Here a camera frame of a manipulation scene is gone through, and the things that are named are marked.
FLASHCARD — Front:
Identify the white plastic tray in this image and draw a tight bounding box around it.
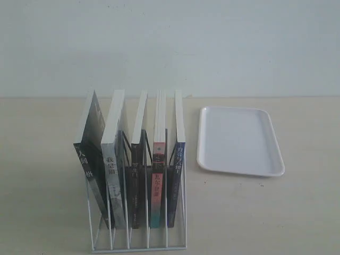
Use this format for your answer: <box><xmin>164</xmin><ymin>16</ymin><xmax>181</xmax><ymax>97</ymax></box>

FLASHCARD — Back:
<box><xmin>197</xmin><ymin>106</ymin><xmax>285</xmax><ymax>177</ymax></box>

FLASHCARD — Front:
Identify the grey spine book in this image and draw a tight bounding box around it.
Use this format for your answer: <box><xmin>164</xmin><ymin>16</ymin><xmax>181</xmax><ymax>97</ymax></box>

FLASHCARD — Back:
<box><xmin>101</xmin><ymin>90</ymin><xmax>125</xmax><ymax>229</ymax></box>

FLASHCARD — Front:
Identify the blue moon cover book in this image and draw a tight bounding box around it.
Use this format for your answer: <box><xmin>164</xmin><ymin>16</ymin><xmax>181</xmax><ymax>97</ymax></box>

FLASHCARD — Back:
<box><xmin>167</xmin><ymin>90</ymin><xmax>186</xmax><ymax>228</ymax></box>

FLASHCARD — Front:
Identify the black and white book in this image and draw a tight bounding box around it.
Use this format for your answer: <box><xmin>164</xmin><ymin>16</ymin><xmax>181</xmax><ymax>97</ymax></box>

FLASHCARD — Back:
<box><xmin>73</xmin><ymin>89</ymin><xmax>115</xmax><ymax>228</ymax></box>

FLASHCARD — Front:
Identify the dark brown spine book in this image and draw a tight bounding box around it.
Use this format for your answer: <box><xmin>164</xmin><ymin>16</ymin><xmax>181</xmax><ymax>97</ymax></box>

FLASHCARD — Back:
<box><xmin>131</xmin><ymin>90</ymin><xmax>148</xmax><ymax>229</ymax></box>

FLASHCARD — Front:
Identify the white wire book rack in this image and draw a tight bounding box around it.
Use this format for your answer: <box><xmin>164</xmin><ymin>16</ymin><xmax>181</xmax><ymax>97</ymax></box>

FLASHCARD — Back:
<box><xmin>90</xmin><ymin>127</ymin><xmax>188</xmax><ymax>253</ymax></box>

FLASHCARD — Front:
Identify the red and teal book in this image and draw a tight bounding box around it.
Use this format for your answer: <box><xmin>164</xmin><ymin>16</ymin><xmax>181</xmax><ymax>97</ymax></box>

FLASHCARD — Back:
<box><xmin>150</xmin><ymin>90</ymin><xmax>166</xmax><ymax>228</ymax></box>

